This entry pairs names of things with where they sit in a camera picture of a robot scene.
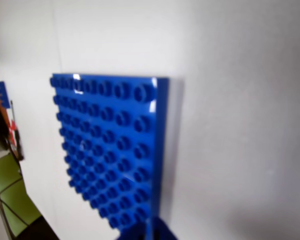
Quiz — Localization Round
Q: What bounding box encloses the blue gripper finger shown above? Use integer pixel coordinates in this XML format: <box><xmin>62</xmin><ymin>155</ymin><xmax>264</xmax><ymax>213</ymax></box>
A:
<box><xmin>152</xmin><ymin>216</ymin><xmax>180</xmax><ymax>240</ymax></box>
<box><xmin>118</xmin><ymin>216</ymin><xmax>152</xmax><ymax>240</ymax></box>

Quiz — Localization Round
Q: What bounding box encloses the blue 8x8 studded plate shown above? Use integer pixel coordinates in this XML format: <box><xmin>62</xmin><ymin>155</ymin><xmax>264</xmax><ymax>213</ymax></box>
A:
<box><xmin>49</xmin><ymin>72</ymin><xmax>171</xmax><ymax>230</ymax></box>

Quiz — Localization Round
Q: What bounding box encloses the green chair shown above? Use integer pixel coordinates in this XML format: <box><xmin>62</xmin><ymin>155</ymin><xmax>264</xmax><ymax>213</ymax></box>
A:
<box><xmin>0</xmin><ymin>152</ymin><xmax>42</xmax><ymax>238</ymax></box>

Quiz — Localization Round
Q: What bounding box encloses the black and red tool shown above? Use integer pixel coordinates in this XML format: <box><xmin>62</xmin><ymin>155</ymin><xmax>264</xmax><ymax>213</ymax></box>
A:
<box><xmin>9</xmin><ymin>99</ymin><xmax>25</xmax><ymax>161</ymax></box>

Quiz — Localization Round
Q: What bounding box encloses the small blue brick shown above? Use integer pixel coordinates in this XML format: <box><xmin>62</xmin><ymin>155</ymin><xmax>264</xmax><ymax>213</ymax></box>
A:
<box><xmin>0</xmin><ymin>81</ymin><xmax>10</xmax><ymax>110</ymax></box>

